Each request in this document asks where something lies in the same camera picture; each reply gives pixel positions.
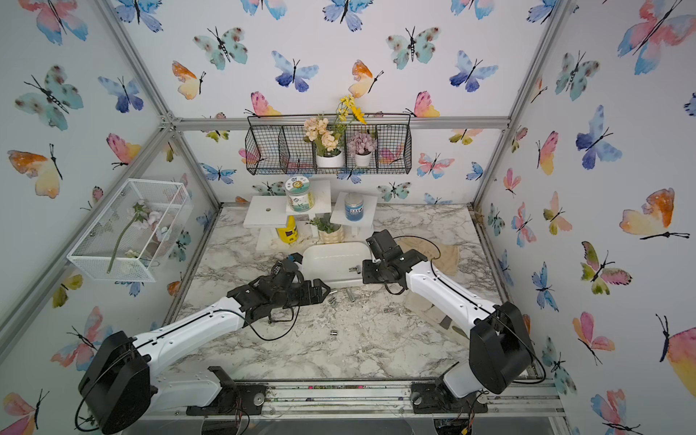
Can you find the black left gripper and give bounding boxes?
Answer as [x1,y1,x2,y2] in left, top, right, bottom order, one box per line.
[272,278,332,310]

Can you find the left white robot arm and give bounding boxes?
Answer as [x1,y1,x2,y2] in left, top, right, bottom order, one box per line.
[74,258,331,434]

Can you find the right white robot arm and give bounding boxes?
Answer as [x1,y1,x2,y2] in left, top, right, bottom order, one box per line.
[362,230,534,398]

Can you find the white plastic storage box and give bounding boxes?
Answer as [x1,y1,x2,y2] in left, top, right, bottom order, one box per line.
[301,242,372,288]

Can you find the beige work glove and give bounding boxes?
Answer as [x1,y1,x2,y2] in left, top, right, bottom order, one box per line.
[397,237,460,277]

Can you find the small potted green plant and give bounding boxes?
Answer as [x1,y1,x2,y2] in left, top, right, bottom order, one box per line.
[310,214,344,245]

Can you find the blue can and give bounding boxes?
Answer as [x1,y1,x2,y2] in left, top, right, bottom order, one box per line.
[344,192,364,222]

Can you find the white tiered display stand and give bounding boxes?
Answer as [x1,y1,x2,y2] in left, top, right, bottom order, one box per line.
[243,181,378,253]

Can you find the green lidded white jar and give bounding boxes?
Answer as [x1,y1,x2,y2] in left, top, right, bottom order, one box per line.
[285,175,315,213]

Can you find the purple flowers in white pot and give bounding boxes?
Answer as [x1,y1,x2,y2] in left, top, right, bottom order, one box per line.
[347,132,378,168]

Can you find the peach flowers in white pot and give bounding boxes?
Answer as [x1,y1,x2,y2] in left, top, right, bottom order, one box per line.
[303,116,345,170]

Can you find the artificial pink flower stem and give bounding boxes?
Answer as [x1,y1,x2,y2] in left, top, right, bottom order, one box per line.
[106,199,163,276]

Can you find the yellow artificial flower sprig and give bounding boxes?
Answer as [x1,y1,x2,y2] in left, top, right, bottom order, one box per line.
[335,95,366,124]

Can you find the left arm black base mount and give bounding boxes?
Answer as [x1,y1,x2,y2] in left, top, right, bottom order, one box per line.
[186,366,268,417]

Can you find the aluminium front rail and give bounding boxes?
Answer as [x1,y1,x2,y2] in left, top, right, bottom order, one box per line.
[144,376,566,420]

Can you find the black wire wall basket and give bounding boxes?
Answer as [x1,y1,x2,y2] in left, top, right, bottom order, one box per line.
[240,112,413,176]

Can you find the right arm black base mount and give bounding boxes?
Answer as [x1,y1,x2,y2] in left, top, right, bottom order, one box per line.
[410,378,489,414]

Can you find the white mesh wall box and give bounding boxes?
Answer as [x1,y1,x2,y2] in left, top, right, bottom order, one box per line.
[67,179,193,283]

